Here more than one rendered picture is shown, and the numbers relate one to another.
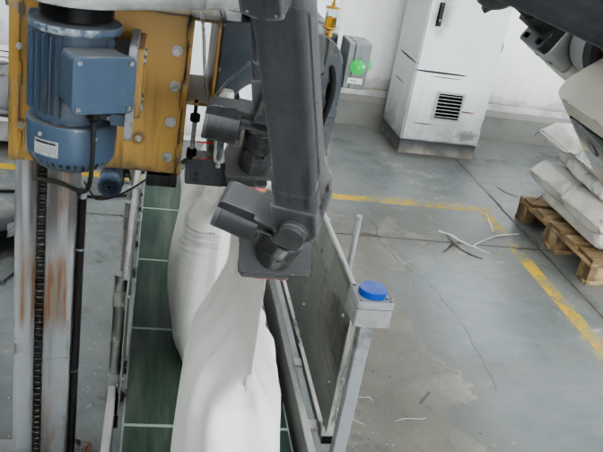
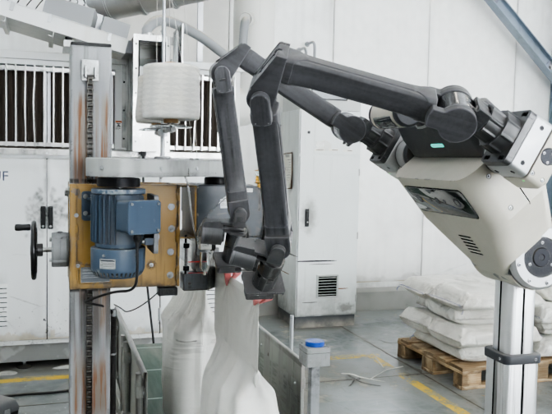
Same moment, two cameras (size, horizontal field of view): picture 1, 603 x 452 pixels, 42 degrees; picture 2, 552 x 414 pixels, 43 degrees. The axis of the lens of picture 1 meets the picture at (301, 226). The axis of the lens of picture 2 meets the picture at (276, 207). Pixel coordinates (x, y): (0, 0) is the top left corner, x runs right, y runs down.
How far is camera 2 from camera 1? 77 cm
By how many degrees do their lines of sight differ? 21
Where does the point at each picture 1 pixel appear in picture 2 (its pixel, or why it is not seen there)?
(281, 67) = (268, 154)
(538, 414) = not seen: outside the picture
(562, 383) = not seen: outside the picture
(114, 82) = (149, 214)
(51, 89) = (110, 227)
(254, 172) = not seen: hidden behind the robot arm
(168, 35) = (165, 198)
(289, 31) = (271, 134)
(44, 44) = (104, 201)
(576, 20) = (389, 103)
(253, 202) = (252, 244)
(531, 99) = (388, 274)
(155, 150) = (163, 271)
